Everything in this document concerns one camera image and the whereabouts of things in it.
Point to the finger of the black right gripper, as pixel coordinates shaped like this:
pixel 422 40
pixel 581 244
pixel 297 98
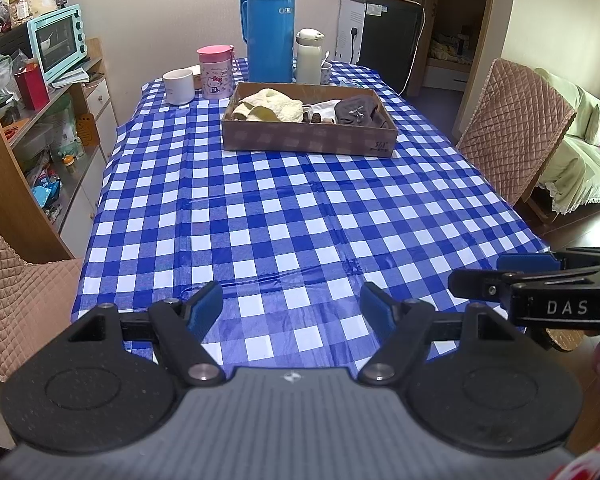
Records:
pixel 500 284
pixel 566 259

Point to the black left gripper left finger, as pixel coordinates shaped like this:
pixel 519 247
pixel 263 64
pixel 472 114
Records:
pixel 176 329

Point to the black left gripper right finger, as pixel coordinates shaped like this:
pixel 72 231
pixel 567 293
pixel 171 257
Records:
pixel 406 330

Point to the dark grey cloth cap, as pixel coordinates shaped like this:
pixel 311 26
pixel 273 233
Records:
pixel 359 111

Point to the white mesh bag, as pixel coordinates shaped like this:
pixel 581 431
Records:
pixel 327 109

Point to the cream yellow towel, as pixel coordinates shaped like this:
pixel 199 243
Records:
pixel 268 105

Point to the green covered sofa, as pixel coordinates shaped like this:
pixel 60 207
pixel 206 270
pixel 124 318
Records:
pixel 572 175

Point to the blue white checkered tablecloth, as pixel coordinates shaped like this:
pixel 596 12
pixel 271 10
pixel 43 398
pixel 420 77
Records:
pixel 291 238

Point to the brown quilted chair right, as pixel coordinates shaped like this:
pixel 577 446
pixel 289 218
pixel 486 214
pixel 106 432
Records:
pixel 516 126

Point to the brown quilted chair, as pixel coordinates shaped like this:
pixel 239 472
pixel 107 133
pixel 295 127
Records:
pixel 516 126
pixel 36 301

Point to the brown quilted chair left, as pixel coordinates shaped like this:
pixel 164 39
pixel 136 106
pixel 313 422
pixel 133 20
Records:
pixel 36 301

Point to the wooden shelf cabinet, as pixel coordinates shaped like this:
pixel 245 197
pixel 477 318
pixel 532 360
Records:
pixel 51 166

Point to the cardboard tray box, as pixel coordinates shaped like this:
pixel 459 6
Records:
pixel 308 137

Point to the dark purple scrunchie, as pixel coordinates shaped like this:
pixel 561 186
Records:
pixel 309 116

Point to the white ceramic mug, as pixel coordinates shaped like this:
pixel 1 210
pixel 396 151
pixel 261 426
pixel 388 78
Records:
pixel 179 86

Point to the tissue pack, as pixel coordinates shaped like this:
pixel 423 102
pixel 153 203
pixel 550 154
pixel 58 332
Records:
pixel 351 82

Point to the pink hello kitty cup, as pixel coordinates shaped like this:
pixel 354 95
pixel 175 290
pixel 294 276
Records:
pixel 216 71

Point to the floral cup with spoon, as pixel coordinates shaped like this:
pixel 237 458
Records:
pixel 326 70

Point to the black mini fridge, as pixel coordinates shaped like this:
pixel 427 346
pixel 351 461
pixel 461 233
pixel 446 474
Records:
pixel 382 35

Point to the red container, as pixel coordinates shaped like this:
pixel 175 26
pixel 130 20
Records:
pixel 32 87

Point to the white insulated bottle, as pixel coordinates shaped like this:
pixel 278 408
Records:
pixel 309 56

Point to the mint green toaster oven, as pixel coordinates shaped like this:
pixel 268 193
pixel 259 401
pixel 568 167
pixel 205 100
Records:
pixel 57 40

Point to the blue thermos flask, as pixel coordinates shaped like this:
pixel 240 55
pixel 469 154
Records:
pixel 268 32

